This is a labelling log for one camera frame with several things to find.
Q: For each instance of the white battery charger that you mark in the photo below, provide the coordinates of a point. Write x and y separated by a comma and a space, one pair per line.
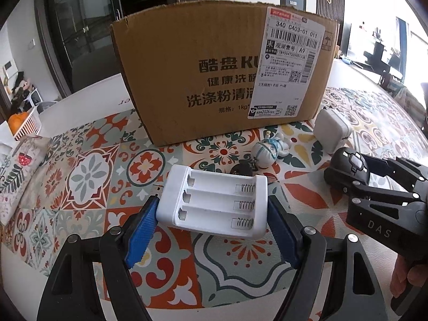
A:
214, 180

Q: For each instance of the white plastic basket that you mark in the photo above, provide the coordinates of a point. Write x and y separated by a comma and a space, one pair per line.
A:
30, 123

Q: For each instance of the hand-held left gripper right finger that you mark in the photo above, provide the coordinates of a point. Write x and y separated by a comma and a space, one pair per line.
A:
284, 237

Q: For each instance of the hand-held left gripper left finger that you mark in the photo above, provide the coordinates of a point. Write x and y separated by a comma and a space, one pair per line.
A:
140, 235

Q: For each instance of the dark glass sliding door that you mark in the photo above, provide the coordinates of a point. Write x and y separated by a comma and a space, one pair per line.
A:
83, 23

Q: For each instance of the patterned floral table runner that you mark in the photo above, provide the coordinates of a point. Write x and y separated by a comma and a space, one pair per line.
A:
90, 174

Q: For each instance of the orange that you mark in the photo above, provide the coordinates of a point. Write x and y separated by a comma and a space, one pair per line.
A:
18, 122

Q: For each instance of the plush toys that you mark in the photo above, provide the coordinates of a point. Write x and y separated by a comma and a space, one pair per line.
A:
20, 85

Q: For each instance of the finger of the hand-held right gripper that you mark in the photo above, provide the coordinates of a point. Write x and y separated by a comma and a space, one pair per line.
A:
398, 169
334, 178

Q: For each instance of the white shelf rack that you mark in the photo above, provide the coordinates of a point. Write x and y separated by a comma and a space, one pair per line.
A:
36, 98

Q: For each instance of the floral tissue cover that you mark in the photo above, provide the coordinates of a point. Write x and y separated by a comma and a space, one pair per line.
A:
20, 167

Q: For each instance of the brown cardboard box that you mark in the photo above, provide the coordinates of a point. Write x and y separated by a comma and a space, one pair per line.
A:
167, 73

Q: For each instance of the person's right hand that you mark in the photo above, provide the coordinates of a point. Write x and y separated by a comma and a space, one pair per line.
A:
401, 277

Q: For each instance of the television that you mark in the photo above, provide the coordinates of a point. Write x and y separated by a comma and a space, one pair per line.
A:
371, 50

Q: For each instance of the white charger plug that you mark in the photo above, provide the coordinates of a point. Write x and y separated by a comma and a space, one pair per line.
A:
331, 130

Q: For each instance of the white intercom panel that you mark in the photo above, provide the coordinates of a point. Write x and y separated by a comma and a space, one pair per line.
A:
8, 67

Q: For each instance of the wooden chair with blanket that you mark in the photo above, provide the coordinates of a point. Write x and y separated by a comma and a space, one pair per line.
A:
411, 97

